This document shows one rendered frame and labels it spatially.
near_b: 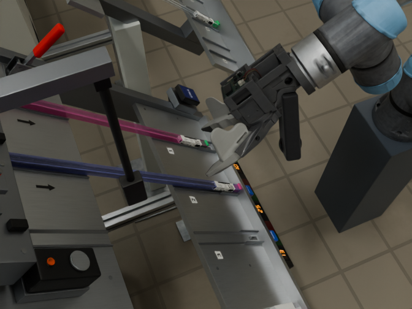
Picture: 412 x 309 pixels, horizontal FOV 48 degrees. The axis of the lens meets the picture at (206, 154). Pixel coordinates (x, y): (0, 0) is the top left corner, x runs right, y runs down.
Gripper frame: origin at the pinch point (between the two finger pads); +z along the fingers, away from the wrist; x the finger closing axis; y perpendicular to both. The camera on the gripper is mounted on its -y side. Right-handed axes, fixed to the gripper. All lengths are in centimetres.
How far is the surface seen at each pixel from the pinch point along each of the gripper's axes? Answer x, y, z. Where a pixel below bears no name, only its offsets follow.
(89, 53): 35.1, 28.3, -10.1
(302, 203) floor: -72, -75, 9
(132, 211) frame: -46, -24, 43
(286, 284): 4.6, -28.9, 4.2
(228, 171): -16.2, -14.3, 4.2
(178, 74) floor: -128, -24, 25
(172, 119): -21.3, 0.5, 7.0
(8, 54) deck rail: -3.4, 30.8, 13.0
